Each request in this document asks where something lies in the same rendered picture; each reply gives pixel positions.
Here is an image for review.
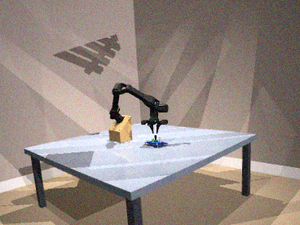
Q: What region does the blue circuit board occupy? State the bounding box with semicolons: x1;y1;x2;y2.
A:
145;135;169;148

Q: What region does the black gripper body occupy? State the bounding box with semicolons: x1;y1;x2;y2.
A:
141;112;168;125

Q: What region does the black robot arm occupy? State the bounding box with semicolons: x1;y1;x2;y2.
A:
109;83;169;125

